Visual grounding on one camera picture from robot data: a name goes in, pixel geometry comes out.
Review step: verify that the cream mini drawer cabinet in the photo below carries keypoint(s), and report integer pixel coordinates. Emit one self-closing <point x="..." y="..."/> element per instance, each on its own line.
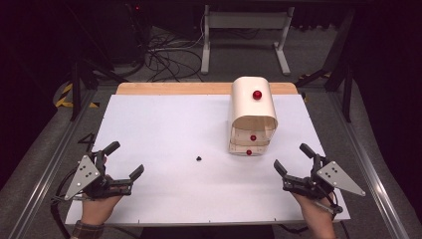
<point x="247" y="99"/>

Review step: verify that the black metal stand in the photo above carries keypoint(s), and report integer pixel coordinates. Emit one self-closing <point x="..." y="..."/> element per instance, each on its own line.
<point x="75" y="89"/>
<point x="347" y="96"/>

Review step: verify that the person's right hand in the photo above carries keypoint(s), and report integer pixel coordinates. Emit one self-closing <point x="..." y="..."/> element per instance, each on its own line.
<point x="316" y="212"/>

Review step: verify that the small black clip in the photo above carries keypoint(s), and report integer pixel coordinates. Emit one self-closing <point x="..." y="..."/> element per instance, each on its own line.
<point x="198" y="158"/>

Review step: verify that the white table cover sheet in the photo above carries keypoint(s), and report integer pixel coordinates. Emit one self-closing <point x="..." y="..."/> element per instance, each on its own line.
<point x="159" y="132"/>

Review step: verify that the yellow black hazard tape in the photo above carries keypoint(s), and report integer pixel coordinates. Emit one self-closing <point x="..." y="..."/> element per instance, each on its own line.
<point x="64" y="103"/>

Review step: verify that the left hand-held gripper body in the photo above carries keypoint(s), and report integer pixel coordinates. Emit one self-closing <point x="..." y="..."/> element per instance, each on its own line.
<point x="81" y="177"/>

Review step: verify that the aluminium floor rail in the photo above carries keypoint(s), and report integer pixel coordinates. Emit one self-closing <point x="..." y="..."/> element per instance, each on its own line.
<point x="43" y="179"/>
<point x="375" y="186"/>

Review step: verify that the white metal table frame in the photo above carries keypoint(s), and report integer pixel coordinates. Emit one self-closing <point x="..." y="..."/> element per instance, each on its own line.
<point x="245" y="20"/>

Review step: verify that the black equipment case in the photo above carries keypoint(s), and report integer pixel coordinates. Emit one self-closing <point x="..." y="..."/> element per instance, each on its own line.
<point x="126" y="33"/>

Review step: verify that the person's left hand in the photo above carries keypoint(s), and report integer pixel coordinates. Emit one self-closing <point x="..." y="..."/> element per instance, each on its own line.
<point x="99" y="209"/>

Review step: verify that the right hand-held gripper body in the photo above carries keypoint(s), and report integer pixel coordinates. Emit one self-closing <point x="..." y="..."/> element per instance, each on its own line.
<point x="338" y="177"/>

